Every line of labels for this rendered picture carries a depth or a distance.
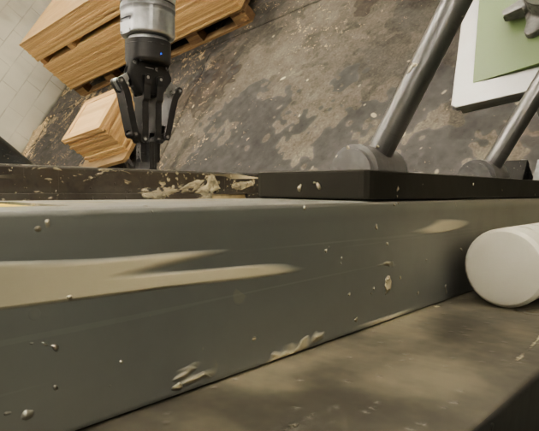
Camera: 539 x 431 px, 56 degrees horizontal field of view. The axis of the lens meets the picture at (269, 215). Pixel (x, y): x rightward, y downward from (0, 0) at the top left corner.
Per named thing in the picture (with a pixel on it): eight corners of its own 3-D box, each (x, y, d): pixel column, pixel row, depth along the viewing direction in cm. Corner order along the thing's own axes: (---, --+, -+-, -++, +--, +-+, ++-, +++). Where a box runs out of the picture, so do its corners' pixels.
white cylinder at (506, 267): (545, 315, 18) (594, 285, 23) (547, 231, 17) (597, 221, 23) (461, 301, 20) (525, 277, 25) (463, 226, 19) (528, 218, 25)
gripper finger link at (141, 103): (152, 74, 83) (145, 73, 82) (151, 142, 83) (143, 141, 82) (139, 77, 86) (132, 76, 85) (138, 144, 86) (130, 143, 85)
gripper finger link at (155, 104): (144, 78, 86) (151, 79, 87) (145, 144, 87) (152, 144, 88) (156, 75, 84) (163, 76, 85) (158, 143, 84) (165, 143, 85)
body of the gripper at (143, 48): (156, 50, 90) (156, 103, 90) (113, 39, 84) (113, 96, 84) (182, 42, 85) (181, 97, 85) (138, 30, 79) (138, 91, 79)
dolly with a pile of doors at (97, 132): (162, 118, 398) (125, 82, 373) (137, 171, 373) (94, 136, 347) (116, 133, 435) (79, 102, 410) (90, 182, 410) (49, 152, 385)
